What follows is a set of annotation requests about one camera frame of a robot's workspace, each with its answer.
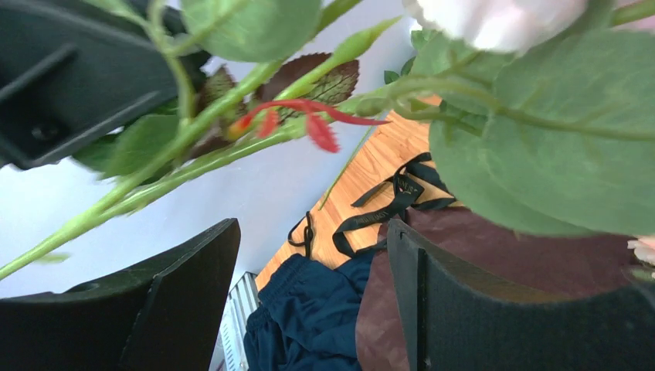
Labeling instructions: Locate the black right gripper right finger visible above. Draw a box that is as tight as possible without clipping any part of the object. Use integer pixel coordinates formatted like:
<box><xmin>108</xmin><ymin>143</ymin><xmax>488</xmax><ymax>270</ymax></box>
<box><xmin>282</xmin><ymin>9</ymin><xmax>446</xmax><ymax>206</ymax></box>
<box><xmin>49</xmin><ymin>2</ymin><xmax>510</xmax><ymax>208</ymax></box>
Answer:
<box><xmin>387</xmin><ymin>220</ymin><xmax>654</xmax><ymax>370</ymax></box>

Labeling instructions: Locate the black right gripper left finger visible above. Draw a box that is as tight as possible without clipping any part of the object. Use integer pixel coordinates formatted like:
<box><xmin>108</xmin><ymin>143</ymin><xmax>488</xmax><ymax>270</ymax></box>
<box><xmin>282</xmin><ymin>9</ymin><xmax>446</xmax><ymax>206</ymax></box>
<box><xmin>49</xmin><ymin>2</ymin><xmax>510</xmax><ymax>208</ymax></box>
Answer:
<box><xmin>1</xmin><ymin>218</ymin><xmax>241</xmax><ymax>370</ymax></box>

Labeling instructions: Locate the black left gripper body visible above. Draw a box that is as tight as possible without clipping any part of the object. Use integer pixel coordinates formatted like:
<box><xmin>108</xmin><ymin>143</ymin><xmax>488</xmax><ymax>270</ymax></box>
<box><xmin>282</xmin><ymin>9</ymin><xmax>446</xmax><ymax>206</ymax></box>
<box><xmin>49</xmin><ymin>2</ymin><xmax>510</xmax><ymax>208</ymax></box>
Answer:
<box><xmin>1</xmin><ymin>1</ymin><xmax>177</xmax><ymax>169</ymax></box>

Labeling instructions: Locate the dark red wrapping paper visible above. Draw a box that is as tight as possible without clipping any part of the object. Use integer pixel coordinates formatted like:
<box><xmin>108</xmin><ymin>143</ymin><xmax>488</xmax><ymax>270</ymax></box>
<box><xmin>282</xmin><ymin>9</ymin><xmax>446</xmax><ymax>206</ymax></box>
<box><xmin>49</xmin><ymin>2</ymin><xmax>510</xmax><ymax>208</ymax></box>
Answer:
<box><xmin>356</xmin><ymin>208</ymin><xmax>640</xmax><ymax>370</ymax></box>

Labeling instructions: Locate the black ribbon strap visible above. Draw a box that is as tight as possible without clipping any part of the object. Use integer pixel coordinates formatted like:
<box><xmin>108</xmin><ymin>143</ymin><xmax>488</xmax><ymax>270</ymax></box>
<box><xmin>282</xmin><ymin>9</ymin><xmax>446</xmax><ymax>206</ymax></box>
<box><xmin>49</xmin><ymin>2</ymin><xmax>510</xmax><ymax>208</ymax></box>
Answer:
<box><xmin>287</xmin><ymin>151</ymin><xmax>457</xmax><ymax>260</ymax></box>

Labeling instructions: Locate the pink fake rose stem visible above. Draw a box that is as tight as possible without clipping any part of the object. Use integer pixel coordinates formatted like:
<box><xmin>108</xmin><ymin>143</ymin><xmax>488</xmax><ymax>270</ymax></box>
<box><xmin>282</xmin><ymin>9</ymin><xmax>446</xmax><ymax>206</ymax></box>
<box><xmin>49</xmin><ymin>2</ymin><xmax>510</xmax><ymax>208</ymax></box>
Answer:
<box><xmin>1</xmin><ymin>1</ymin><xmax>654</xmax><ymax>277</ymax></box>

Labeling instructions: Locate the pink fake flower bouquet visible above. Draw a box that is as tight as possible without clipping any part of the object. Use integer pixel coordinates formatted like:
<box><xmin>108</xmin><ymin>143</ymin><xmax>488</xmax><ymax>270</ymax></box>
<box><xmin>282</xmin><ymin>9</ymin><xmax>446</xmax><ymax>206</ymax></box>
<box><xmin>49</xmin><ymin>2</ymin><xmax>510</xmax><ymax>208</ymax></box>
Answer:
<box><xmin>627</xmin><ymin>236</ymin><xmax>654</xmax><ymax>281</ymax></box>

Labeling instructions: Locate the navy blue cloth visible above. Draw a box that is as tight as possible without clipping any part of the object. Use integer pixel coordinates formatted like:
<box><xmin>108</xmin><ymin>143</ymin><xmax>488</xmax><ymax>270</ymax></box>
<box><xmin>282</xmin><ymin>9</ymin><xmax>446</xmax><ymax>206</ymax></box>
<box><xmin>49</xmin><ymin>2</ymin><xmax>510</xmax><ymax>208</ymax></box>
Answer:
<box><xmin>243</xmin><ymin>253</ymin><xmax>374</xmax><ymax>371</ymax></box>

